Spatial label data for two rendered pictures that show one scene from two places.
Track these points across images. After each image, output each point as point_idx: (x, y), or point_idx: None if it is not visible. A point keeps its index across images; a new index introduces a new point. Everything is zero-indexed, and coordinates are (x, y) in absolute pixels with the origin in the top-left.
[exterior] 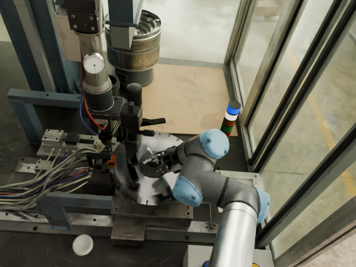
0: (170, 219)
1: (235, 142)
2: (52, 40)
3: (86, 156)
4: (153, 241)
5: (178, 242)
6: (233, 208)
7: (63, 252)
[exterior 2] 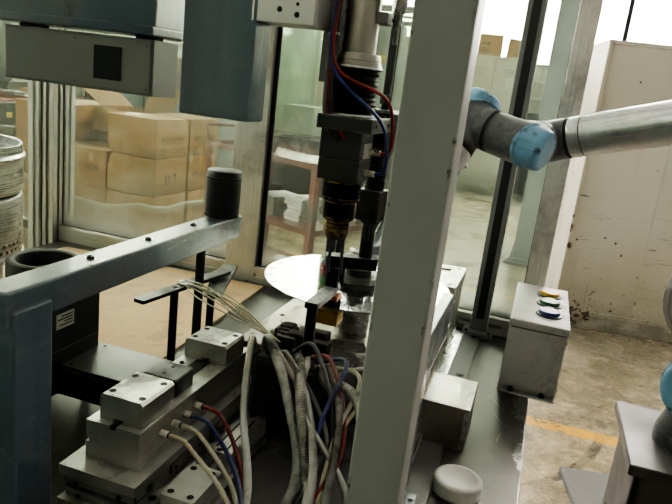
0: (441, 348)
1: (276, 293)
2: None
3: (318, 304)
4: None
5: None
6: (578, 118)
7: None
